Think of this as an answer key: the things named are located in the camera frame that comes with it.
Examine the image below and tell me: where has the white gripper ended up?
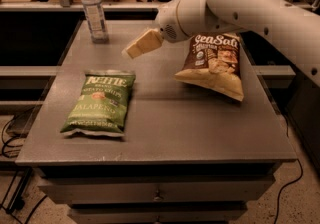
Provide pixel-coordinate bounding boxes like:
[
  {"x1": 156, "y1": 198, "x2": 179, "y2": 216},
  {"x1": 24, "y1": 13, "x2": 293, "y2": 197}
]
[{"x1": 122, "y1": 0, "x2": 192, "y2": 59}]

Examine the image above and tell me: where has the clear blue plastic bottle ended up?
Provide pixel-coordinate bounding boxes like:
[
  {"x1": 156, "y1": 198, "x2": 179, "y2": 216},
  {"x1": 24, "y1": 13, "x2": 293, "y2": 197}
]
[{"x1": 81, "y1": 0, "x2": 108, "y2": 43}]

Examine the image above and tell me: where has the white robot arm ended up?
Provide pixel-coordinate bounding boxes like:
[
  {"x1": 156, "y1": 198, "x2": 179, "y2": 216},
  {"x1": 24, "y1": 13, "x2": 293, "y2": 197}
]
[{"x1": 122, "y1": 0, "x2": 320, "y2": 85}]

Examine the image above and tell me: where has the brown Sea Salt chips bag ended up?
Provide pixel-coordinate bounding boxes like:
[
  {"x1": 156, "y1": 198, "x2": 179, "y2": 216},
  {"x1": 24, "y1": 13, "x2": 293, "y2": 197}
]
[{"x1": 175, "y1": 34, "x2": 244, "y2": 101}]

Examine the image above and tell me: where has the green Kettle chips bag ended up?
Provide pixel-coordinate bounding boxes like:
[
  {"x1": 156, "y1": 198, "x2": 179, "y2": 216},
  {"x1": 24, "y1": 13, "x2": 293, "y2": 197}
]
[{"x1": 60, "y1": 70, "x2": 136, "y2": 137}]

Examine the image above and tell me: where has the grey drawer cabinet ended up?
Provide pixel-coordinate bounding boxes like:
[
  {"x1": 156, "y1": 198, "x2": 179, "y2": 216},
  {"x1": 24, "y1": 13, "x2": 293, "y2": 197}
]
[{"x1": 17, "y1": 21, "x2": 296, "y2": 224}]

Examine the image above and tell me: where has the metal drawer knob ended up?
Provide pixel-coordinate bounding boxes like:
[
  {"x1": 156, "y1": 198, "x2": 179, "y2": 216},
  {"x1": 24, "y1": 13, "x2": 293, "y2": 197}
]
[{"x1": 153, "y1": 191, "x2": 163, "y2": 202}]

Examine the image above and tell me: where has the black cables left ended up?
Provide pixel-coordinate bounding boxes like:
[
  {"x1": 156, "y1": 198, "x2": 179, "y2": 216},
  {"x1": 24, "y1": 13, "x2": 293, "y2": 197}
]
[{"x1": 0, "y1": 107, "x2": 48, "y2": 224}]

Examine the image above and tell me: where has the black floor cable right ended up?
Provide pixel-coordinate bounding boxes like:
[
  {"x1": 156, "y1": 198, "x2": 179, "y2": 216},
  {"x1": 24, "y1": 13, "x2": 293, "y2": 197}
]
[{"x1": 272, "y1": 114, "x2": 304, "y2": 224}]

